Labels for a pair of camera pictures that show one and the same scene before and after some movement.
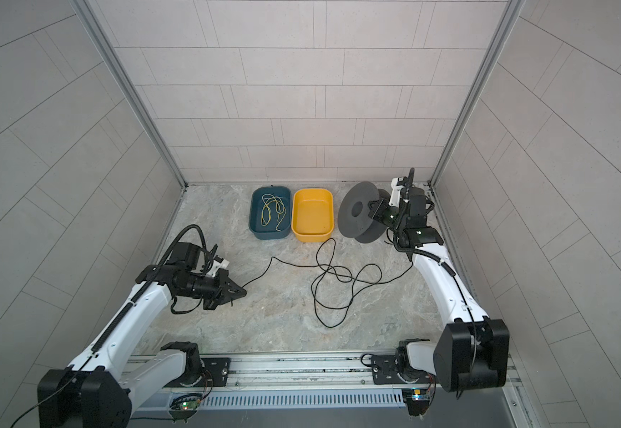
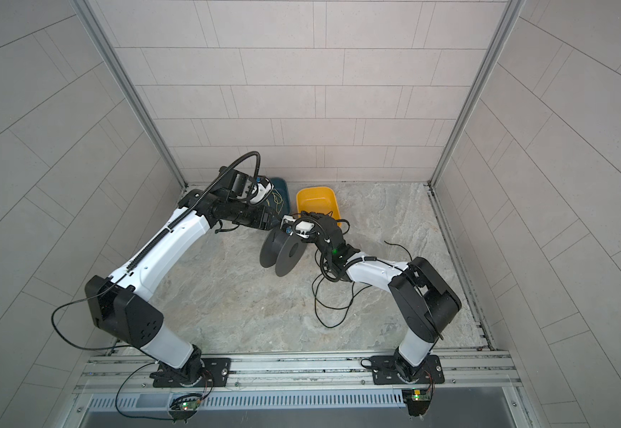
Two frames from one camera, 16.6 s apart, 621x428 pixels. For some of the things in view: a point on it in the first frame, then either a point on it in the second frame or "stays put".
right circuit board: [417, 400] stays put
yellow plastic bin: [312, 214] stays put
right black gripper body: [398, 220] to [317, 234]
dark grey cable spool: [353, 211] to [284, 251]
